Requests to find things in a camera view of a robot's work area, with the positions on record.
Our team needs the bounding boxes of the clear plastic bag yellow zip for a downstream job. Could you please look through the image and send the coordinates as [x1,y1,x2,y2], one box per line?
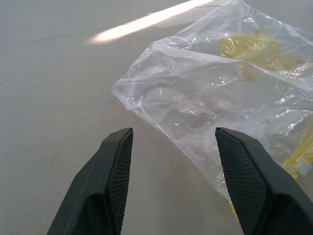
[111,0,313,221]

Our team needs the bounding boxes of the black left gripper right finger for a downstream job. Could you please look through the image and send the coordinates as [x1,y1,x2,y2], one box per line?
[214,126,313,235]

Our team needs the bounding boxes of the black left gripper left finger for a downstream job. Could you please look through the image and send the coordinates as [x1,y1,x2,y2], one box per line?
[46,127,134,235]

